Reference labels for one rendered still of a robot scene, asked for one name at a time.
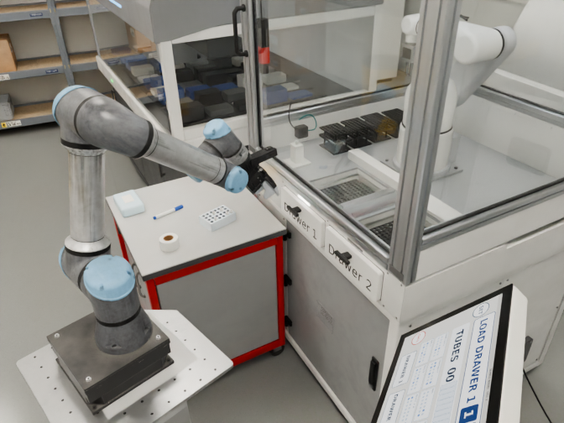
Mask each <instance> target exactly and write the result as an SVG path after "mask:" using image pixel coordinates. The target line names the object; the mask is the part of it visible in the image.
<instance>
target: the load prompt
mask: <svg viewBox="0 0 564 423"><path fill-rule="evenodd" d="M495 315H496V311H494V312H491V313H489V314H487V315H485V316H482V317H480V318H478V319H476V320H474V323H473V331H472V335H471V340H470V345H469V349H468V354H467V362H466V367H465V371H464V376H463V381H462V388H461V393H460V398H459V402H458V407H457V415H456V420H455V423H480V422H481V415H482V409H483V398H484V392H485V386H486V380H487V374H488V362H489V356H490V350H491V344H492V338H493V332H494V321H495Z"/></svg>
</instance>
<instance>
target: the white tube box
mask: <svg viewBox="0 0 564 423"><path fill-rule="evenodd" d="M221 207H222V209H223V211H220V208H221ZM229 210H230V208H228V207H226V206H224V205H221V206H219V207H217V208H215V209H213V210H210V211H208V212H206V213H204V214H202V215H200V216H199V222H200V224H201V225H202V226H203V227H205V228H206V229H208V230H209V231H211V232H214V231H216V230H217V229H219V228H221V227H224V226H226V225H227V224H229V223H231V222H234V221H236V220H237V219H236V212H235V211H232V213H229ZM212 212H215V213H216V215H212ZM226 212H228V215H226ZM214 217H217V221H214Z"/></svg>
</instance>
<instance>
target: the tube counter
mask: <svg viewBox="0 0 564 423"><path fill-rule="evenodd" d="M461 367H462V364H461V363H460V364H458V365H456V366H453V367H451V368H447V369H445V370H443V374H442V377H441V384H440V388H439V391H438V395H437V399H436V405H435V409H434V413H433V416H432V420H431V423H450V422H451V418H452V410H453V406H454V401H455V397H456V392H457V385H458V380H459V376H460V372H461Z"/></svg>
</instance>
